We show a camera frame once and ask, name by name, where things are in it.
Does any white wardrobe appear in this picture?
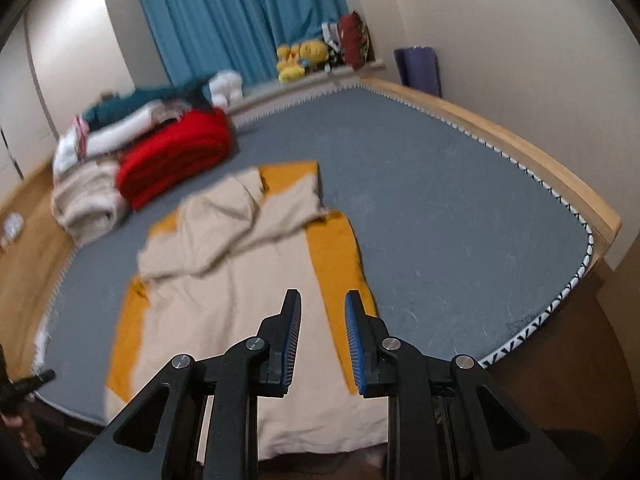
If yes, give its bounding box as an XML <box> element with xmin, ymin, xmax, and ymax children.
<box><xmin>0</xmin><ymin>0</ymin><xmax>137</xmax><ymax>181</ymax></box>

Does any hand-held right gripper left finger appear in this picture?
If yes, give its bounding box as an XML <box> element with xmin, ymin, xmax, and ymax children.
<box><xmin>62</xmin><ymin>288</ymin><xmax>303</xmax><ymax>480</ymax></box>

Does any red folded blanket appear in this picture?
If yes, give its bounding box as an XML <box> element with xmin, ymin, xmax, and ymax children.
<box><xmin>116</xmin><ymin>109</ymin><xmax>236</xmax><ymax>211</ymax></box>

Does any blue curtain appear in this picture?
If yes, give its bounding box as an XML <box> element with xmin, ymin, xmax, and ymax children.
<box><xmin>134</xmin><ymin>0</ymin><xmax>352</xmax><ymax>89</ymax></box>

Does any grey quilted mattress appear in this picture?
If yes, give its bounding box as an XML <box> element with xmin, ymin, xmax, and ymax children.
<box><xmin>34</xmin><ymin>82</ymin><xmax>594</xmax><ymax>422</ymax></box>

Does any fluffy white folded blanket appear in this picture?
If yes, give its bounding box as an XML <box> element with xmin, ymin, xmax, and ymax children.
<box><xmin>51</xmin><ymin>185</ymin><xmax>129</xmax><ymax>247</ymax></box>

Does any dark red cushion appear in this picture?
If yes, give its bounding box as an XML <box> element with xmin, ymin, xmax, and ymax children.
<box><xmin>337</xmin><ymin>11</ymin><xmax>372</xmax><ymax>69</ymax></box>

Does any yellow bear plush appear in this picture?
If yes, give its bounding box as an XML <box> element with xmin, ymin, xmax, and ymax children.
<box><xmin>298</xmin><ymin>41</ymin><xmax>331</xmax><ymax>71</ymax></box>

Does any black and white plush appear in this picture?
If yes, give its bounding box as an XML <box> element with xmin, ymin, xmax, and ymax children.
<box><xmin>322</xmin><ymin>22</ymin><xmax>344</xmax><ymax>63</ymax></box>

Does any white plush toy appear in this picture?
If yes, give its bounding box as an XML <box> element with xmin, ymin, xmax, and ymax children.
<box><xmin>209</xmin><ymin>71</ymin><xmax>245</xmax><ymax>109</ymax></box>

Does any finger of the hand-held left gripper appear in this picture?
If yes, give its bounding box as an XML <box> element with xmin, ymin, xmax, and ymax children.
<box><xmin>10</xmin><ymin>369</ymin><xmax>57</xmax><ymax>402</ymax></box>

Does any yellow duck plush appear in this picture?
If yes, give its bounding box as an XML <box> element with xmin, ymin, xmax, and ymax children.
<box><xmin>277</xmin><ymin>45</ymin><xmax>307</xmax><ymax>84</ymax></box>

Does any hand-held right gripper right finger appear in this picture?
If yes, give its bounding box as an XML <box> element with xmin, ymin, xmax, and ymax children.
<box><xmin>344</xmin><ymin>289</ymin><xmax>588</xmax><ymax>480</ymax></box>

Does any beige and yellow hooded jacket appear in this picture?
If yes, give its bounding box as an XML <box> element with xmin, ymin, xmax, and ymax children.
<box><xmin>105</xmin><ymin>160</ymin><xmax>390</xmax><ymax>461</ymax></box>

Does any white folded quilt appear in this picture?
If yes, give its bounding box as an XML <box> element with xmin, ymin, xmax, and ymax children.
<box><xmin>85</xmin><ymin>100</ymin><xmax>173</xmax><ymax>157</ymax></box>

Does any pink and white cloth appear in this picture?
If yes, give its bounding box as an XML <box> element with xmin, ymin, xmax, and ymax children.
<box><xmin>52</xmin><ymin>115</ymin><xmax>92</xmax><ymax>172</ymax></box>

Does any person's left hand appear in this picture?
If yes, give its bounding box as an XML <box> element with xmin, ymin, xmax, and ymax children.
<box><xmin>0</xmin><ymin>412</ymin><xmax>46</xmax><ymax>459</ymax></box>

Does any white window sill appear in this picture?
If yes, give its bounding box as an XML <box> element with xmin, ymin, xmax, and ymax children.
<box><xmin>230</xmin><ymin>57</ymin><xmax>387</xmax><ymax>117</ymax></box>

